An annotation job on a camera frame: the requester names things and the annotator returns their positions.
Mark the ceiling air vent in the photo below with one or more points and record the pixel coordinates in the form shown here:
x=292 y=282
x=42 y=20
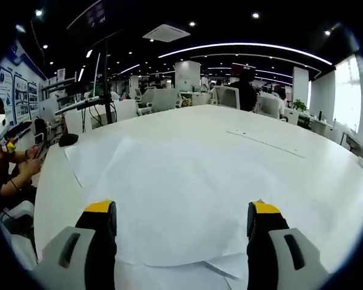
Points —
x=166 y=33

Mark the black monitor on stand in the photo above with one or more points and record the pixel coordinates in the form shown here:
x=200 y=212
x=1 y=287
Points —
x=96 y=75

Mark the black office chair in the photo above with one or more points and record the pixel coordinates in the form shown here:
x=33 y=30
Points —
x=40 y=128

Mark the white mesh office chair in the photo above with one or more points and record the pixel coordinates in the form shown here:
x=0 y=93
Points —
x=228 y=96

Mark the white table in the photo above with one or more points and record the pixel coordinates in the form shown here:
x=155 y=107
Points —
x=290 y=181

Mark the black monitor pole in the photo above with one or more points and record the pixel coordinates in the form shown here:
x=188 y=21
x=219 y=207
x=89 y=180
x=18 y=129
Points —
x=108 y=90

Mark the black computer mouse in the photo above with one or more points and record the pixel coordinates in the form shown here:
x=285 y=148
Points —
x=69 y=140

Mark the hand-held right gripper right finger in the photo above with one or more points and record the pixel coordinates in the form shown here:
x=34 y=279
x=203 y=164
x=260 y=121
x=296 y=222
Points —
x=313 y=266

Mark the grey office chair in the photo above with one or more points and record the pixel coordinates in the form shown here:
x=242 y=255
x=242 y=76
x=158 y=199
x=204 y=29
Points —
x=163 y=99

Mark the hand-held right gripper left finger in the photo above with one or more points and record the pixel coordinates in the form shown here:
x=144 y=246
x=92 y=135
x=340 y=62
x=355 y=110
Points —
x=50 y=259

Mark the potted green plant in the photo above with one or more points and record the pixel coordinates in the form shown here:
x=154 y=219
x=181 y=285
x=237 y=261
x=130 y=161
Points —
x=299 y=105

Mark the grey laptop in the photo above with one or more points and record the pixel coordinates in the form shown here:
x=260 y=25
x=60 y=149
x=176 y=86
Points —
x=78 y=105

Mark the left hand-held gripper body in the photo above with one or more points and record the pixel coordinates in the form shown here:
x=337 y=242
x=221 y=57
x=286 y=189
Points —
x=2 y=133

